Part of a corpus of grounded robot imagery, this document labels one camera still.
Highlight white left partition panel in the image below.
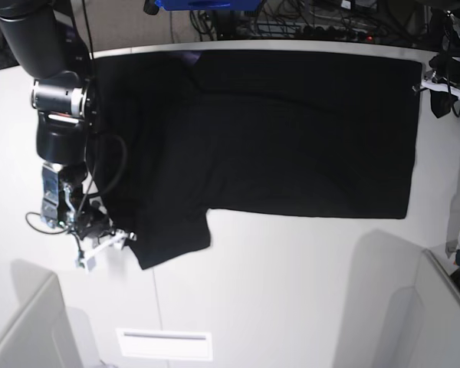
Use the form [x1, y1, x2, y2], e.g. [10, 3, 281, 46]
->
[0, 272, 83, 367]

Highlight white partition panel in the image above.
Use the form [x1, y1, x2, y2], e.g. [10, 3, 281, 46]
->
[386, 250, 460, 367]
[0, 272, 83, 367]

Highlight black power strip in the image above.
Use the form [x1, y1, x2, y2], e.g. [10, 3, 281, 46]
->
[302, 25, 374, 42]

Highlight white right partition panel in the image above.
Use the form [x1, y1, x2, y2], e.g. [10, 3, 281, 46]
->
[386, 250, 460, 367]

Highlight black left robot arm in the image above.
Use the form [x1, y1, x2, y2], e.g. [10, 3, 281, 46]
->
[413, 1, 460, 118]

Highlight black T-shirt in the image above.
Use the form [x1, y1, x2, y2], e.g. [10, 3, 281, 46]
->
[97, 50, 422, 269]

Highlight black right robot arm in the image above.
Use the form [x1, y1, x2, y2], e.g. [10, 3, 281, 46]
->
[0, 1, 136, 272]

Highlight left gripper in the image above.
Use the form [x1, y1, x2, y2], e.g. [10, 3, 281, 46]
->
[412, 70, 460, 119]

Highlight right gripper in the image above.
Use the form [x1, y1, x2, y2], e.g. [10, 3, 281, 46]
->
[66, 209, 137, 272]

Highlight blue box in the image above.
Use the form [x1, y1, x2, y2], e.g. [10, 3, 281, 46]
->
[155, 0, 261, 11]

